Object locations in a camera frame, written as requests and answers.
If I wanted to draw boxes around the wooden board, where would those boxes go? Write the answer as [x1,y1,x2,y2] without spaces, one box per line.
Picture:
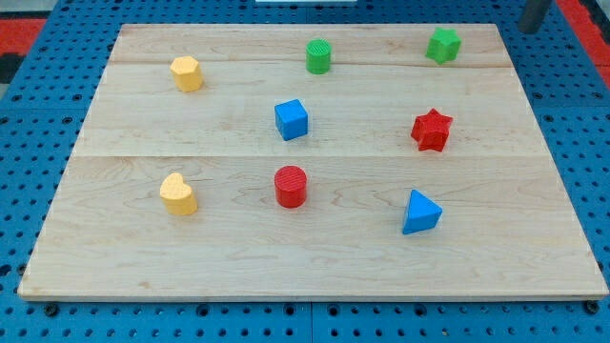
[18,24,608,302]

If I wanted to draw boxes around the yellow heart block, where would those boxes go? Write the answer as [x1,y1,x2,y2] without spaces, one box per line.
[159,172,198,215]

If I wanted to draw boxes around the yellow hexagon block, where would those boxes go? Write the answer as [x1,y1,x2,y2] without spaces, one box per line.
[170,56,204,92]

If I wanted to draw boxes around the grey cylindrical robot tool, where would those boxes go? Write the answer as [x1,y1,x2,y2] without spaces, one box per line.
[517,0,552,34]

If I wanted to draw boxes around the blue triangle block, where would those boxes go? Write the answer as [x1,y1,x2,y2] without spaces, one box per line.
[402,189,443,234]

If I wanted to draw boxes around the red cylinder block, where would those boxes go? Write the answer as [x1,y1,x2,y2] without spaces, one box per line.
[274,166,307,209]

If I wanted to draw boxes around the red star block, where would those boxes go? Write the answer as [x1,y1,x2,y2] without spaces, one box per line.
[411,109,453,152]

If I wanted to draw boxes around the green star block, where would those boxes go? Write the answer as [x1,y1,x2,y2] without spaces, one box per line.
[425,28,461,65]

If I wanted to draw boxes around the green cylinder block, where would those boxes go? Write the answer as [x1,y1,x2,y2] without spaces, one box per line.
[305,38,332,74]

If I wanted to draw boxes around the blue cube block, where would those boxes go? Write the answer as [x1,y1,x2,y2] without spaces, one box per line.
[274,99,309,141]

